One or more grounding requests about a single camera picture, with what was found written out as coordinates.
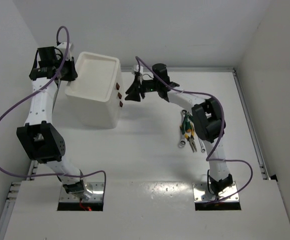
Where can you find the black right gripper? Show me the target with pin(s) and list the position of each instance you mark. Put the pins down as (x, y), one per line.
(134, 92)

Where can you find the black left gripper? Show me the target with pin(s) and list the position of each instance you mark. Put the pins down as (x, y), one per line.
(73, 74)

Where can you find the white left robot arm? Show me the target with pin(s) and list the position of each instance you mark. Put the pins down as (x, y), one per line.
(39, 138)

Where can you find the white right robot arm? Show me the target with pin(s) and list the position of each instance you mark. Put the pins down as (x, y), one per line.
(207, 117)

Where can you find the white drawer cabinet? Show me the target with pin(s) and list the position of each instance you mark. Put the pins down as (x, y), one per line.
(95, 98)

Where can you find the green yellow long-nose pliers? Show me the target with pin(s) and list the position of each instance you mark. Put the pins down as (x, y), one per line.
(189, 135)

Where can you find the silver ratchet wrench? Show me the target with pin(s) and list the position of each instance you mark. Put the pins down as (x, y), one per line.
(182, 140)

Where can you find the silver combination wrench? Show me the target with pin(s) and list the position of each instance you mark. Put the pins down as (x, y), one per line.
(202, 146)

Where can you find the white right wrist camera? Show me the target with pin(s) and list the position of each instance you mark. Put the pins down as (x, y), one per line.
(138, 72)

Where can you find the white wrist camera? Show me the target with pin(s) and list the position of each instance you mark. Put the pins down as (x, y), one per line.
(65, 49)
(138, 72)

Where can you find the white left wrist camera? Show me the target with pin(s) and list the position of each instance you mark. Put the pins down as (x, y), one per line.
(65, 49)

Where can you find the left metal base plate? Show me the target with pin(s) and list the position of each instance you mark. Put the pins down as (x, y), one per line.
(93, 194)

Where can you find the metal base plate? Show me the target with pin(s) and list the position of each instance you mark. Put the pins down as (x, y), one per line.
(202, 195)
(93, 194)

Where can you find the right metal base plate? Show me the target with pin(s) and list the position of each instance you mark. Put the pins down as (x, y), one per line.
(202, 195)

